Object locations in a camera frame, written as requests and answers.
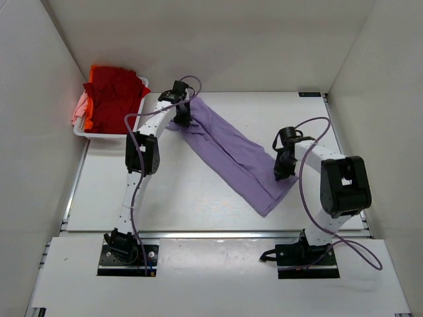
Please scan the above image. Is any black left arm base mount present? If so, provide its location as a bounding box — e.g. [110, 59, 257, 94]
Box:
[97, 229, 159, 277]

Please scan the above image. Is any pink t shirt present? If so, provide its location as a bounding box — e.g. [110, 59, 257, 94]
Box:
[71, 91, 93, 125]

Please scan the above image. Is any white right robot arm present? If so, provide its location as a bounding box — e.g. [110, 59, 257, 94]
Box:
[272, 127, 371, 265]

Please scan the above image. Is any white plastic basket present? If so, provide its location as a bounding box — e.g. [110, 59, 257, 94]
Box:
[73, 77, 149, 142]

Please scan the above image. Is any aluminium rail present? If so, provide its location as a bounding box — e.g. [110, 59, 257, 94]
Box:
[59, 229, 371, 239]

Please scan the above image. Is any dark red t shirt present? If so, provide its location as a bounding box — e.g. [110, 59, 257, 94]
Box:
[91, 65, 151, 134]

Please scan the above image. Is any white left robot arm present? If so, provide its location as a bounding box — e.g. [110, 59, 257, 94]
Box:
[104, 79, 192, 266]

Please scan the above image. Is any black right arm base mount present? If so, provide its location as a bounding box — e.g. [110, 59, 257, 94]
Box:
[259, 232, 340, 280]

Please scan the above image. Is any dark label on table edge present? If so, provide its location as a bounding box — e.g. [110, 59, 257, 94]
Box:
[298, 92, 321, 98]

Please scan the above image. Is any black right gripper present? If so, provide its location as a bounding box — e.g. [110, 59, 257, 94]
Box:
[272, 150, 296, 182]

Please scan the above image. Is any purple t shirt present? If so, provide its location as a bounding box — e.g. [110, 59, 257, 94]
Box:
[167, 98, 297, 217]

